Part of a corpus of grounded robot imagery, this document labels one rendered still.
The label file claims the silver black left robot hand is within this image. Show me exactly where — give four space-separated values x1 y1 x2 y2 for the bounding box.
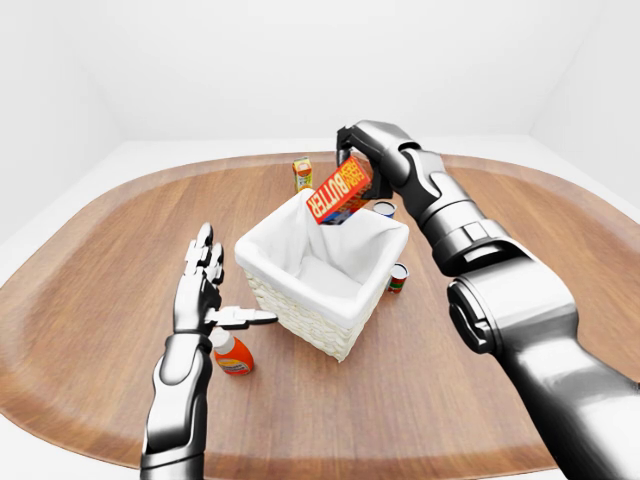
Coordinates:
171 222 279 337

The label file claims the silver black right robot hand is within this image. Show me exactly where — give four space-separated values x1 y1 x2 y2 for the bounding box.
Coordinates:
335 119 415 202

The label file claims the red butter box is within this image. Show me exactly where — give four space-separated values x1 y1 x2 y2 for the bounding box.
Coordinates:
305 155 375 228

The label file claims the white lined wicker basket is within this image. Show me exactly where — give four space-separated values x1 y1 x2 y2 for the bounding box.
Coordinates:
233 187 411 364

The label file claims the orange bottle with white cap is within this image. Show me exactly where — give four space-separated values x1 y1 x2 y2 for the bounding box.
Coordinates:
209 327 255 377

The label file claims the yellow orange juice carton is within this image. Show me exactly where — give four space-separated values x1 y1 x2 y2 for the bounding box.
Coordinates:
292 156 315 194

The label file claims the tin with red green label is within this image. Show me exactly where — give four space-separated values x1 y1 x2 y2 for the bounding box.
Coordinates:
387 262 410 295

